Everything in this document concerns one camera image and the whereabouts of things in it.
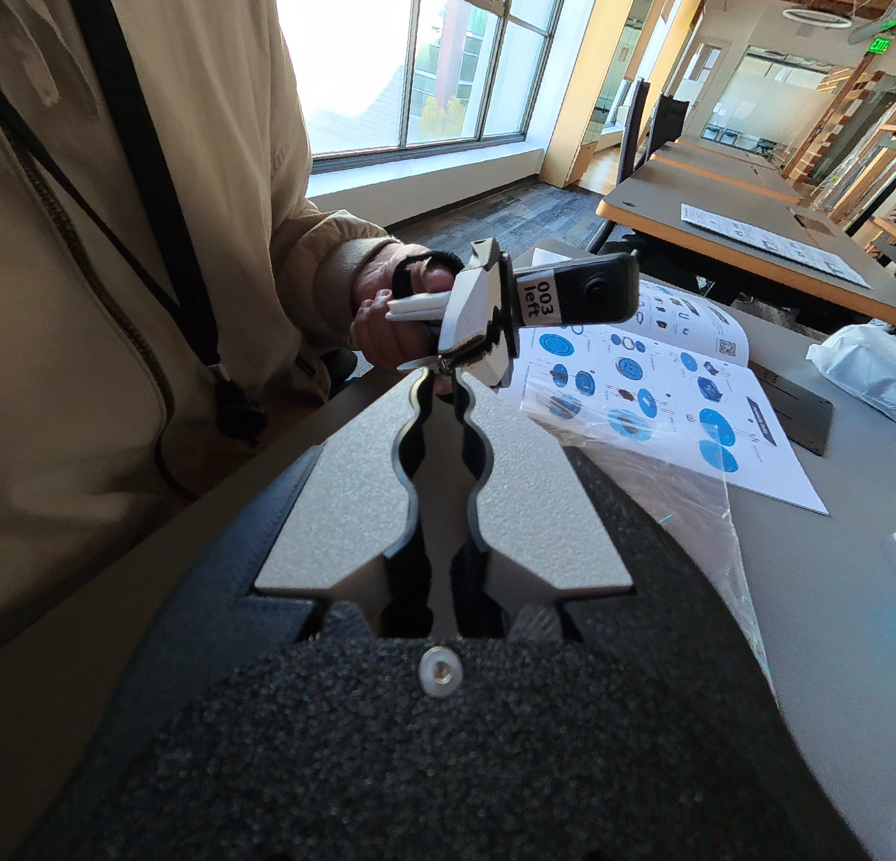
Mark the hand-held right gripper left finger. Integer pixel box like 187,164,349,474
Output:
255,370,445,639

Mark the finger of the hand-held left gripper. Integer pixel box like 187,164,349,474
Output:
462,343,520,392
437,262,506,358

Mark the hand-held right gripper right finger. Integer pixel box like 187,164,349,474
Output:
452,373,635,639

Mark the person's left forearm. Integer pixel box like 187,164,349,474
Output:
269,196,406,350

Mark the wood edged side desk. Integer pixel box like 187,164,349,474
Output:
595,157,896,326

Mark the grey desk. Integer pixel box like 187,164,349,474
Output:
0,238,896,861

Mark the person's left hand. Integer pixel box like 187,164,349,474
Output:
350,244,457,396

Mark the clear plastic bag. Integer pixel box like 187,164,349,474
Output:
518,392,779,708

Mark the black office chair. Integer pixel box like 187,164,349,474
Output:
647,93,692,163
616,76,652,184

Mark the white paper strip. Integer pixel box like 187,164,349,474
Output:
680,203,873,290

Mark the white assembly guide sheet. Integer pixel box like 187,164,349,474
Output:
500,276,830,516

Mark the large window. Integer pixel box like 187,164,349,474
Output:
269,0,576,176

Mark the white plastic wrapped package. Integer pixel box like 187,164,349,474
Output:
806,321,896,422

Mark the black metal base plate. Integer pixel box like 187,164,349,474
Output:
749,363,836,456

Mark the wooden post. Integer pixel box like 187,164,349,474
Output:
783,52,880,180

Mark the round ring ceiling lamp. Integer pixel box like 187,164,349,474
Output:
782,7,854,31

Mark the black shoulder strap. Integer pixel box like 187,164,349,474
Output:
59,0,224,371

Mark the thin black cord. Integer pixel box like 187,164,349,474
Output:
0,93,186,312

